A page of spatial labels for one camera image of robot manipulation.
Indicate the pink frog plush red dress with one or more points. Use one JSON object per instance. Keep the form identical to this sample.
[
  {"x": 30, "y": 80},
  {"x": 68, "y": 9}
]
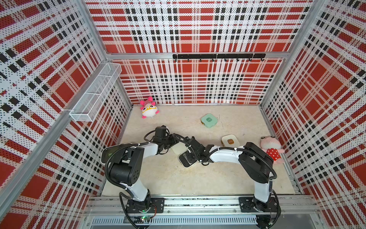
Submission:
[{"x": 273, "y": 148}]

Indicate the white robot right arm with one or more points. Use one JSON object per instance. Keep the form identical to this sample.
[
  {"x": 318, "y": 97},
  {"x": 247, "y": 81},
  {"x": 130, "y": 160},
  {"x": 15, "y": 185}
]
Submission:
[{"x": 257, "y": 164}]

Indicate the cream manicure case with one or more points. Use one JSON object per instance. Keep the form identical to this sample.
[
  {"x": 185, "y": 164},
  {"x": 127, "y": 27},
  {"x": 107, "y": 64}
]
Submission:
[
  {"x": 185, "y": 154},
  {"x": 230, "y": 141}
]

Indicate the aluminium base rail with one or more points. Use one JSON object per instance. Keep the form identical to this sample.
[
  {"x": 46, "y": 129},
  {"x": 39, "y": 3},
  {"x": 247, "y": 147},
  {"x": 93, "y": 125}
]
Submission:
[{"x": 230, "y": 211}]

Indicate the pink white owl plush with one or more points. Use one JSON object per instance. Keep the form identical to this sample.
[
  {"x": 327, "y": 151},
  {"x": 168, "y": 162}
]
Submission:
[{"x": 149, "y": 108}]

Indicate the mint green manicure case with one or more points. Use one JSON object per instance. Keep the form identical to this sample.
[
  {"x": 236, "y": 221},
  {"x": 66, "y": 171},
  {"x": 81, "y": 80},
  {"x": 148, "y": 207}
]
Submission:
[{"x": 209, "y": 120}]

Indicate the black wall hook rail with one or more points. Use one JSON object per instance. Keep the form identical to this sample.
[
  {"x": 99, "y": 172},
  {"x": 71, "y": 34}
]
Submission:
[{"x": 248, "y": 56}]

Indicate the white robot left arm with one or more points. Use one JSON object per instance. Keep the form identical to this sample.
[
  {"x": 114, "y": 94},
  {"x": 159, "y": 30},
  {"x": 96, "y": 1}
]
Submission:
[{"x": 123, "y": 165}]

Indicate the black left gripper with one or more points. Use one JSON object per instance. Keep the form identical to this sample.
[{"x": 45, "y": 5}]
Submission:
[{"x": 174, "y": 139}]

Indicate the white wire mesh shelf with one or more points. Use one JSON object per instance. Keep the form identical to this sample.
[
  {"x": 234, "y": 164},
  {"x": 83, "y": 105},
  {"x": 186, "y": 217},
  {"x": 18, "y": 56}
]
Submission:
[{"x": 90, "y": 103}]

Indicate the white box green screen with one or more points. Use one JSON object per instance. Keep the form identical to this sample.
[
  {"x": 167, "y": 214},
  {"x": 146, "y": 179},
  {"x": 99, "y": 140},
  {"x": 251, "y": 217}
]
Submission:
[{"x": 109, "y": 151}]

